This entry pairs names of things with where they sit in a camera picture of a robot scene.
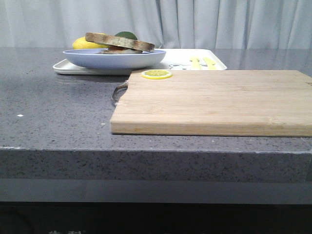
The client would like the yellow lemon slice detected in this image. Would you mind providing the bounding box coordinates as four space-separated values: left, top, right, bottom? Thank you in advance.
140 70 172 79

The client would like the front yellow lemon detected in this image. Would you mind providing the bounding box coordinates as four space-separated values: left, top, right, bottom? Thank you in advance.
72 37 109 50

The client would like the bread slice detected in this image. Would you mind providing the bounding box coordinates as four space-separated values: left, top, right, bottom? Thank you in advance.
98 49 143 54
85 33 155 52

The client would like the wooden cutting board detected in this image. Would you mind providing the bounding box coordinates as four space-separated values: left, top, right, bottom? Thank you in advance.
110 70 312 137

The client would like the white curtain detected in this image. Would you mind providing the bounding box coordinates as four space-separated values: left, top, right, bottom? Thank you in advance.
0 0 312 49

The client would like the fried egg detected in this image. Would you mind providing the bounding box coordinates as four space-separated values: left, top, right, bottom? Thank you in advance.
108 46 128 50

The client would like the white rectangular tray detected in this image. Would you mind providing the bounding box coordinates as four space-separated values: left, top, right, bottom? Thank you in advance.
53 49 227 76

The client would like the light blue plate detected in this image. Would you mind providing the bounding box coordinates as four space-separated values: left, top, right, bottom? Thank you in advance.
63 49 166 70

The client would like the green lime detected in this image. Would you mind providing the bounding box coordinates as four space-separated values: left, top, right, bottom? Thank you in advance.
115 31 137 40

